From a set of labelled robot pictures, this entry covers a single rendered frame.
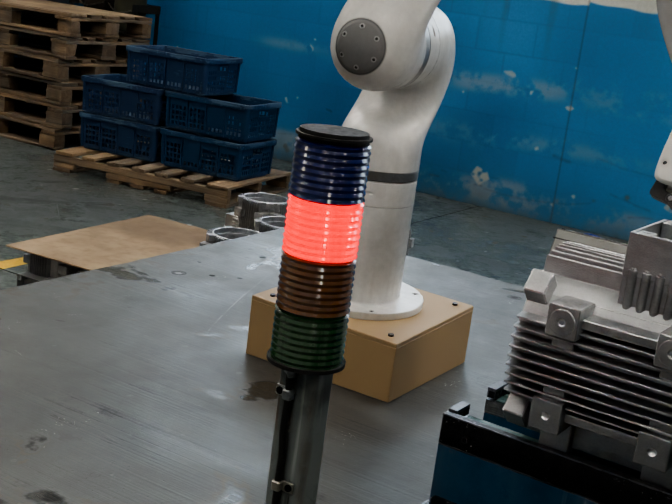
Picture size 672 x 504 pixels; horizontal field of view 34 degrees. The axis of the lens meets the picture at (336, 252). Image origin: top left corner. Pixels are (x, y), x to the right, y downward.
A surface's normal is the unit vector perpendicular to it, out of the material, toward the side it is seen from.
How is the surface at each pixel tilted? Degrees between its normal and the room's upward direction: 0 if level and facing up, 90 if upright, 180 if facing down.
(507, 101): 90
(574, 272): 88
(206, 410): 0
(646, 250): 90
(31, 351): 0
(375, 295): 92
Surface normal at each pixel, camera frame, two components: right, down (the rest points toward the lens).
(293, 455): -0.55, 0.14
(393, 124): 0.22, -0.69
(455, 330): 0.84, 0.23
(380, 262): 0.34, 0.30
